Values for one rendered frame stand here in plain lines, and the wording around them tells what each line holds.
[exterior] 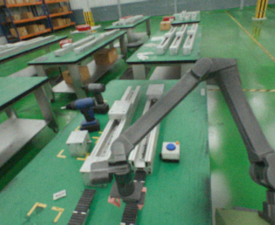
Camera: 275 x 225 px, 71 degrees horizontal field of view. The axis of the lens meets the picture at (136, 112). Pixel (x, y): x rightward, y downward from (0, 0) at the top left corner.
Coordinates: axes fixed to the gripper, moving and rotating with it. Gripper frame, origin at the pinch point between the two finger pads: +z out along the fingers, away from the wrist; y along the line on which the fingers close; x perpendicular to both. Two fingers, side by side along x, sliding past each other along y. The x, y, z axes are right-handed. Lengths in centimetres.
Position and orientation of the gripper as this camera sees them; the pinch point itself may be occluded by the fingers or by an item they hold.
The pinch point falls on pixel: (130, 205)
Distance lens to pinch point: 76.8
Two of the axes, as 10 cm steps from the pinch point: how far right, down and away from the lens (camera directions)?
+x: -1.9, 5.2, -8.3
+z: 1.1, 8.5, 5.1
